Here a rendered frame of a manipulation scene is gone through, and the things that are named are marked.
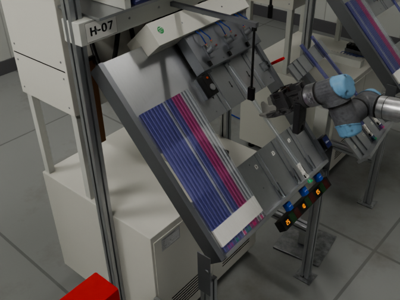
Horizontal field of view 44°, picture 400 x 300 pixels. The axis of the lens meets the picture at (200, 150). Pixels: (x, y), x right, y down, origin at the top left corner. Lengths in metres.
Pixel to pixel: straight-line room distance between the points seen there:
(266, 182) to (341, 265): 0.96
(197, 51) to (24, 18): 0.58
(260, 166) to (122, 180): 0.61
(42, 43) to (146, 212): 0.71
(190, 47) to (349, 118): 0.56
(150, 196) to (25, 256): 0.99
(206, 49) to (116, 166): 0.71
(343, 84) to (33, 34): 1.02
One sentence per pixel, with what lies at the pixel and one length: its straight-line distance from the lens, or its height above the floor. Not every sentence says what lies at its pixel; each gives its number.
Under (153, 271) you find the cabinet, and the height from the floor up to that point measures 0.45.
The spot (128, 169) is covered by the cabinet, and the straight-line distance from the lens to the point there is 2.11.
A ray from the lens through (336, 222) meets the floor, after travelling 2.83.
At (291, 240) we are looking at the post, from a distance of 2.66.
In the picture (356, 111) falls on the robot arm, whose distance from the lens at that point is 1.58.
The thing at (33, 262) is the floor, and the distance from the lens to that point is 2.69.
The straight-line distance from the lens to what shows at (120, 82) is 1.54.
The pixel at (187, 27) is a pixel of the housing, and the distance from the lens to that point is 1.68.
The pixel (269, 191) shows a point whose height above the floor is 0.76.
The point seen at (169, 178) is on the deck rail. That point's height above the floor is 0.95.
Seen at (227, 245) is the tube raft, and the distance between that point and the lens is 1.57.
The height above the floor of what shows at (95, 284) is 0.78.
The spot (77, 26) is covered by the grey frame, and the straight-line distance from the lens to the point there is 1.47.
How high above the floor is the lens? 1.85
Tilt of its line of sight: 34 degrees down
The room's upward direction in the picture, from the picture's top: 1 degrees counter-clockwise
